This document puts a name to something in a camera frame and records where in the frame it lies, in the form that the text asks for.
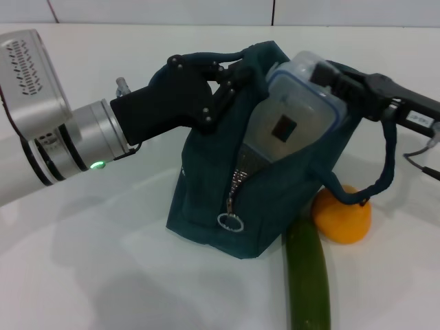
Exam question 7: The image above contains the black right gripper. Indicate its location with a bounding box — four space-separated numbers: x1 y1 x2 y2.
309 61 440 133

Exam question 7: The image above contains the orange yellow pear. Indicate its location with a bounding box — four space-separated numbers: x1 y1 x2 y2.
311 184 373 245

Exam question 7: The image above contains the green cucumber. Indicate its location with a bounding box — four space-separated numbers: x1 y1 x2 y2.
281 218 333 330

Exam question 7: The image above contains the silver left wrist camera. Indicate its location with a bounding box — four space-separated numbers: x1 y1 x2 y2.
0 29 74 142

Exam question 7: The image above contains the dark teal fabric bag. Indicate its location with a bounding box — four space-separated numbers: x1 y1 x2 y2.
148 40 402 261

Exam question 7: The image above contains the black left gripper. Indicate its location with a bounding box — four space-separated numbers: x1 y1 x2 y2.
109 54 249 146

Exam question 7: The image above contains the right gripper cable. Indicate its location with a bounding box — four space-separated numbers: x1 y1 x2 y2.
404 132 440 180

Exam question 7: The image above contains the clear plastic lidded container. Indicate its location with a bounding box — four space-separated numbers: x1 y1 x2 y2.
240 50 349 164

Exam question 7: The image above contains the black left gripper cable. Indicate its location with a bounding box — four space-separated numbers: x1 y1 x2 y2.
113 142 144 161

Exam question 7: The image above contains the silver left gripper plug stub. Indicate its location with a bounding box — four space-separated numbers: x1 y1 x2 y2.
115 77 133 97

